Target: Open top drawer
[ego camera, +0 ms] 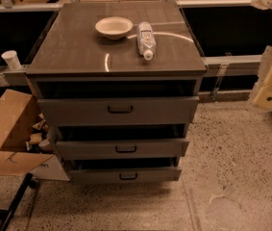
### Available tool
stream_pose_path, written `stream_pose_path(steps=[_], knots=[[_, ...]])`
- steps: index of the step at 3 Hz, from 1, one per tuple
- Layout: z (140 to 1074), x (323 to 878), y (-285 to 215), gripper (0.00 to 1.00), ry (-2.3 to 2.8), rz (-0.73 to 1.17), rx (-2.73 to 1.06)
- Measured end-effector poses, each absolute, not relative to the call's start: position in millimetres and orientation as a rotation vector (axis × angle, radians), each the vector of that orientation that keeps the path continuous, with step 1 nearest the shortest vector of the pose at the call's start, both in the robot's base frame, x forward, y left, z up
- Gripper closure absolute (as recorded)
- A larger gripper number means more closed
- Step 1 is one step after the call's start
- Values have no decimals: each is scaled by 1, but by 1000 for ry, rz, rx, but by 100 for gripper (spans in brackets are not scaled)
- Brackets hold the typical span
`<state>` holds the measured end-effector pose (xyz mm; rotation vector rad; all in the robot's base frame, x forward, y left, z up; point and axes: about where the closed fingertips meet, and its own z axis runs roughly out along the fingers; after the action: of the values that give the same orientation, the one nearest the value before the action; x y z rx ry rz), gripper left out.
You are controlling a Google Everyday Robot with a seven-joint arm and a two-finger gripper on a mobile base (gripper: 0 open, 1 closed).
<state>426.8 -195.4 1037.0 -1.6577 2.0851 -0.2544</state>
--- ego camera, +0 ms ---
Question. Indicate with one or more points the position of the grey top drawer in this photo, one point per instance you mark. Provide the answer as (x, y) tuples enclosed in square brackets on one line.
[(118, 111)]

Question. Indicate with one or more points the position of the grey drawer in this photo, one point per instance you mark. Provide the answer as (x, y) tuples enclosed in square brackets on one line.
[(118, 111), (125, 175), (128, 149)]

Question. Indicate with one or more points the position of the grey middle drawer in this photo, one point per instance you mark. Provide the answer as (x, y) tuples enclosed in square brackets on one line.
[(128, 149)]

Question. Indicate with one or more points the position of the grey bottom drawer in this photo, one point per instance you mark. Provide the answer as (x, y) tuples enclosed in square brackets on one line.
[(125, 175)]

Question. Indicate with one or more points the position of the grey drawer cabinet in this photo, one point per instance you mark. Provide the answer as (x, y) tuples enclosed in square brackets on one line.
[(76, 62)]

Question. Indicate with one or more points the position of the clear plastic bottle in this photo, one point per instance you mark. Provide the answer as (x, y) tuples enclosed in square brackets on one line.
[(146, 41)]

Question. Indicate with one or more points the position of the white ceramic bowl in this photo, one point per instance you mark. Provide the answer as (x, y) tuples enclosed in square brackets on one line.
[(114, 27)]

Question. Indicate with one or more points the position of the black metal stand leg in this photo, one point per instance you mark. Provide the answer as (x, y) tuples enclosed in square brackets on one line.
[(7, 215)]

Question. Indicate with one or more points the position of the white paper cup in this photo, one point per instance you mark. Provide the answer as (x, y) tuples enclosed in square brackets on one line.
[(10, 57)]

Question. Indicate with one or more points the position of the brown cardboard box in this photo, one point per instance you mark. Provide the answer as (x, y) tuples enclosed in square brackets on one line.
[(18, 114)]

